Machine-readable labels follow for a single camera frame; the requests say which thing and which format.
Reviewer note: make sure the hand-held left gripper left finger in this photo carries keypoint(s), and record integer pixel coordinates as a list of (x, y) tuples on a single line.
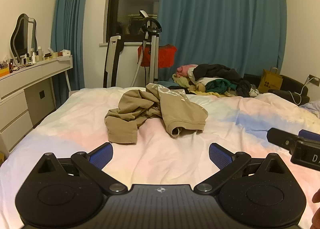
[(100, 156)]

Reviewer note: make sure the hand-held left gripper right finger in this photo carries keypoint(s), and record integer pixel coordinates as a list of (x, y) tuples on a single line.
[(221, 156)]

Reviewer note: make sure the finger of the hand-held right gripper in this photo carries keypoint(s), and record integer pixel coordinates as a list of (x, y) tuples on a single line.
[(311, 135), (280, 137)]

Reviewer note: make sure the tan t-shirt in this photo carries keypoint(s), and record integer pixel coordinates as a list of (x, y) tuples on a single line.
[(175, 111)]

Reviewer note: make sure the pile of clothes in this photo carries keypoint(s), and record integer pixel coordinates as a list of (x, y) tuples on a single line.
[(215, 76)]

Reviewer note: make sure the person's right hand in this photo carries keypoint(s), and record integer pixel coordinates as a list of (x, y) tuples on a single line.
[(318, 196)]

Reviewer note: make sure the light blue cloth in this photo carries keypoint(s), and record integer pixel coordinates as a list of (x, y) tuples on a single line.
[(312, 108)]

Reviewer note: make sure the black sofa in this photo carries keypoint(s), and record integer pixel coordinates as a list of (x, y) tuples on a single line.
[(290, 86)]

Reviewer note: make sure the brown paper bag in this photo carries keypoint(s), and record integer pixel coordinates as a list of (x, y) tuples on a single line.
[(270, 81)]

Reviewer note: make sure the pastel bed duvet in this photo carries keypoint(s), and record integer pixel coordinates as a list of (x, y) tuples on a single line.
[(162, 153)]

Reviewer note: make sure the white chair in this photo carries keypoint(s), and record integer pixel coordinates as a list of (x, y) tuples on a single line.
[(111, 61)]

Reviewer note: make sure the white vanity desk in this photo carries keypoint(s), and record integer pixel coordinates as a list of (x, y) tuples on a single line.
[(17, 93)]

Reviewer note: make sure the white tissue box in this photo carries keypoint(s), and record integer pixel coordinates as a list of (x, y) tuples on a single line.
[(65, 53)]

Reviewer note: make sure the red basket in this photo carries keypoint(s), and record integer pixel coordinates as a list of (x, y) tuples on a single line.
[(165, 56)]

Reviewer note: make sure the row of cosmetic bottles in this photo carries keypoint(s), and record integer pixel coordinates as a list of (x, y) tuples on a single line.
[(33, 57)]

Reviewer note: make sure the narrow blue curtain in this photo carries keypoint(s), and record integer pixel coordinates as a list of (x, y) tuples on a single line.
[(70, 31)]

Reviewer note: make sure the wide blue curtain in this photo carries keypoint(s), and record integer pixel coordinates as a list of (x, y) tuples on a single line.
[(222, 18)]

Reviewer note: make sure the wavy black-framed mirror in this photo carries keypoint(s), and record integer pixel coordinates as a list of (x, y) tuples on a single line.
[(23, 36)]

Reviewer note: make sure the wall outlet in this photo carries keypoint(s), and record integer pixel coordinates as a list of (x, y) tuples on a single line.
[(313, 78)]

